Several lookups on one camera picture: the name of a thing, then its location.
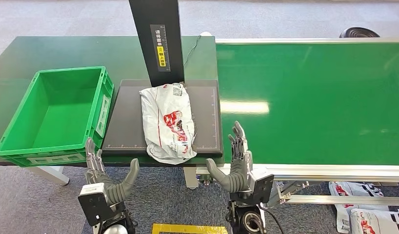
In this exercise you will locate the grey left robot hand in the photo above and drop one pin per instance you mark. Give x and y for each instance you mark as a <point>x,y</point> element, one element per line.
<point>131,174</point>

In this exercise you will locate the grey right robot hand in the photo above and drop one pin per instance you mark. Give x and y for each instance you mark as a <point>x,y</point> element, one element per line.
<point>240,174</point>

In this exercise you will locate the white package with red print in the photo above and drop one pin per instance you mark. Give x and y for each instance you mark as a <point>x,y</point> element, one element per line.
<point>343,213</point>
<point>164,129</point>
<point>380,223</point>

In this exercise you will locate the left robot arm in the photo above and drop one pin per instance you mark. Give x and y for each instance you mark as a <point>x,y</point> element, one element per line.
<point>117,197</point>

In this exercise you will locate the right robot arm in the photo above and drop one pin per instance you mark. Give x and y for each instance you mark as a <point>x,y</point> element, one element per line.
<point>249,223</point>

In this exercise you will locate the black weighing platform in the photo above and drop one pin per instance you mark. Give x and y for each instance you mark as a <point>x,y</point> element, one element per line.
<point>128,129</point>

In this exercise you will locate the white table leg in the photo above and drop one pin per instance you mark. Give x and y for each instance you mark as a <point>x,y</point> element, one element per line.
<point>51,174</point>
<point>190,177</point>

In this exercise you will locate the yellow floor tape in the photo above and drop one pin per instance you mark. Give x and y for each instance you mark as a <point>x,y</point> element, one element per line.
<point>186,229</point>

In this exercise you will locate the green plastic crate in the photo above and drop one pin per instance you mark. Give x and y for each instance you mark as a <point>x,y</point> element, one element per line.
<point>57,113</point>

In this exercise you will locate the green conveyor belt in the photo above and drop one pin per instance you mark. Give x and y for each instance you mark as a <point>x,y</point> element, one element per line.
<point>315,113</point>

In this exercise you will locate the small white adapter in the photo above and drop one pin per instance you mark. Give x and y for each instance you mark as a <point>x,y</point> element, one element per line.
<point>206,33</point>

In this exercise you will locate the black ribbed round base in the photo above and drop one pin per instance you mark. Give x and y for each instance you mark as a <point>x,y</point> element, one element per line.
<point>359,33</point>

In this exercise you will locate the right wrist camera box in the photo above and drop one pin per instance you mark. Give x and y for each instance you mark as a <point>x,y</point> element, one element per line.
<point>264,189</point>

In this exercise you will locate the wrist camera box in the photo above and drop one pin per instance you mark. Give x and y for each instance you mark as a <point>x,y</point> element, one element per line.
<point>264,189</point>
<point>94,206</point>

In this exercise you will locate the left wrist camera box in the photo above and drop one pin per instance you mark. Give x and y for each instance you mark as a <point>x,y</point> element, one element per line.
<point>94,206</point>

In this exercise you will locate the aluminium conveyor frame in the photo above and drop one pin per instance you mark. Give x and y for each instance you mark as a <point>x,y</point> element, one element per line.
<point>315,172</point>

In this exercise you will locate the black and yellow post label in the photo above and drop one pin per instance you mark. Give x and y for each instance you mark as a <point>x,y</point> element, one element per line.
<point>160,58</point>

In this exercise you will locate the black scale post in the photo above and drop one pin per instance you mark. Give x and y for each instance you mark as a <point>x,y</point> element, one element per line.
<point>144,48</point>

